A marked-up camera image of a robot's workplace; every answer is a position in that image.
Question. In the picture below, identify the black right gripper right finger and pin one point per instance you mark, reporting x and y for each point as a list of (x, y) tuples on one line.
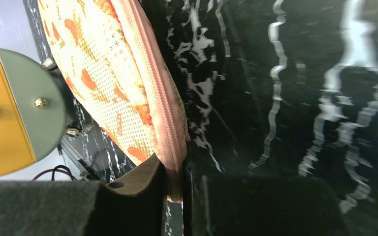
[(217, 204)]

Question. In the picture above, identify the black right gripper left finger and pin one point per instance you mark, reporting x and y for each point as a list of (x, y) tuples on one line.
[(132, 205)]

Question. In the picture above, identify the white drum with orange lid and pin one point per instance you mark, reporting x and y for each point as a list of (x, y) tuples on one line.
[(33, 114)]

